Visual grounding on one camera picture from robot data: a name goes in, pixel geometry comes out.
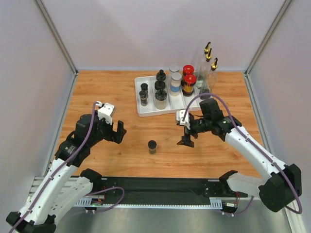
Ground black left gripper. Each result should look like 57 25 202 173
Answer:
88 110 126 147

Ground small black-cap spice bottle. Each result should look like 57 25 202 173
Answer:
139 90 148 106

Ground oil bottle with dark sauce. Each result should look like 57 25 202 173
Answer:
199 58 218 94

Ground red-lid sauce jar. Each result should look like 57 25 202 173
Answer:
182 74 197 96
182 65 194 77

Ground black-lid glass jar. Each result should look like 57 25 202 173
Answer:
154 80 166 91

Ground tall jar white beads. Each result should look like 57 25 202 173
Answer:
170 72 182 96

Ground clear oil bottle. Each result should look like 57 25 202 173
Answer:
195 48 214 89

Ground black-knob lid glass jar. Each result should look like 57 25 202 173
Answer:
156 69 166 82

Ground tall bottle dark contents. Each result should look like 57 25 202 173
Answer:
193 42 212 84

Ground white-contents jar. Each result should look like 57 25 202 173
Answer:
169 65 180 76

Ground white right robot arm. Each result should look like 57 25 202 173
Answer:
175 99 302 212

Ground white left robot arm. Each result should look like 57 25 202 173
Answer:
6 111 126 233

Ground white divided tray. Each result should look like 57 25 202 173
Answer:
134 75 200 117

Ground black base cloth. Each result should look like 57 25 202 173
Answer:
102 177 210 206

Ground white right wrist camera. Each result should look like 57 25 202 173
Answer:
175 109 190 130

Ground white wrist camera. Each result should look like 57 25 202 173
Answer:
175 109 190 130
95 101 116 125

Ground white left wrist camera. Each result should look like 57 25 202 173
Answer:
95 101 116 125

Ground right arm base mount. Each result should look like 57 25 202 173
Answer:
203 179 248 198

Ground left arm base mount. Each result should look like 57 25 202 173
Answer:
83 177 125 211

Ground aluminium frame rail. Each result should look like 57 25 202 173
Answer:
29 176 296 209

